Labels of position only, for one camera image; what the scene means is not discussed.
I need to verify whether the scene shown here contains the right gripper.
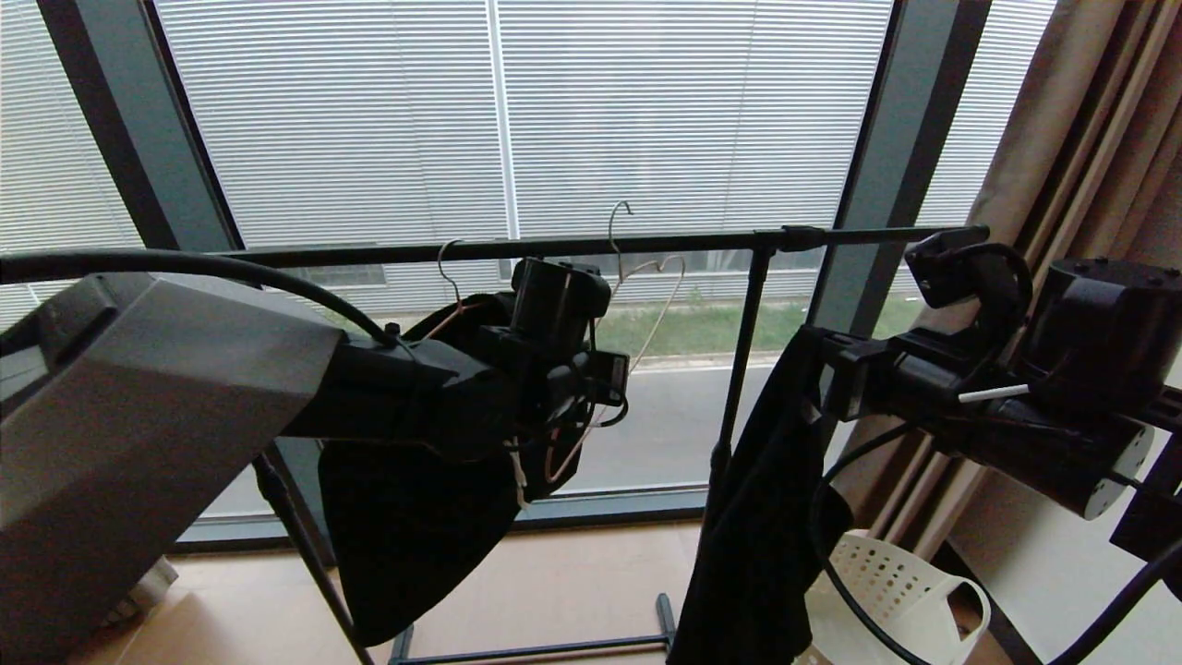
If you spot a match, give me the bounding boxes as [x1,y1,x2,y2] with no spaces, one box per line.
[817,328,935,423]

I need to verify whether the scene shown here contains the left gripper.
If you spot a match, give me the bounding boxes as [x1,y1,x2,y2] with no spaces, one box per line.
[540,349,632,433]

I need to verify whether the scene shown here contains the pink clothes hanger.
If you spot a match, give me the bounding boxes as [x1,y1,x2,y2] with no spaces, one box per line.
[543,200,688,488]
[420,238,488,343]

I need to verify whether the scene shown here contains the black garment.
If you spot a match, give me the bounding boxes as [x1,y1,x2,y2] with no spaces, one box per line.
[319,292,560,647]
[667,325,855,665]

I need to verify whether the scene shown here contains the black clothes rack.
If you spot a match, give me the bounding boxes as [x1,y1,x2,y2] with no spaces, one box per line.
[217,224,991,665]

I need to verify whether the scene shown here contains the white laundry basket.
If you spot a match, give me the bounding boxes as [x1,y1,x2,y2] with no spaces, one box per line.
[794,529,992,665]

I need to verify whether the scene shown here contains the beige curtain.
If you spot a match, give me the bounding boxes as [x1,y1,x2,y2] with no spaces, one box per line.
[97,557,181,631]
[831,0,1182,564]

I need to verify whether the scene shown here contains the window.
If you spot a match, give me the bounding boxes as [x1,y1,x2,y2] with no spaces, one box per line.
[0,0,1058,546]

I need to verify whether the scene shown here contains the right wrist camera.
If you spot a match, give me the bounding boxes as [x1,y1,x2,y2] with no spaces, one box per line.
[903,229,1035,320]

